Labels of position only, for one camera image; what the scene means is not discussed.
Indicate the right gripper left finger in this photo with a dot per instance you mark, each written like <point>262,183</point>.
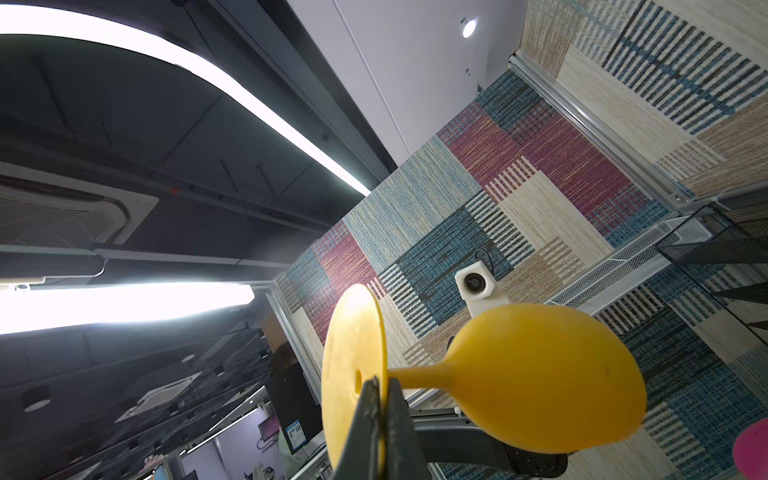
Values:
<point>360,456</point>

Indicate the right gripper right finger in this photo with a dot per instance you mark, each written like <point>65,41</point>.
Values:
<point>404,458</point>

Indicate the yellow plastic wine glass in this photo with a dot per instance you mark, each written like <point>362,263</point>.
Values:
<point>545,379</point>

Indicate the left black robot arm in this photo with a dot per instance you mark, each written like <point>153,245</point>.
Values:
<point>461,450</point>

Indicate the pink plastic wine glass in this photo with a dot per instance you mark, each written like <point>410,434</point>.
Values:
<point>750,451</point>

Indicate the black wire shelf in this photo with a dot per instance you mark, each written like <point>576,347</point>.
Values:
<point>721,249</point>

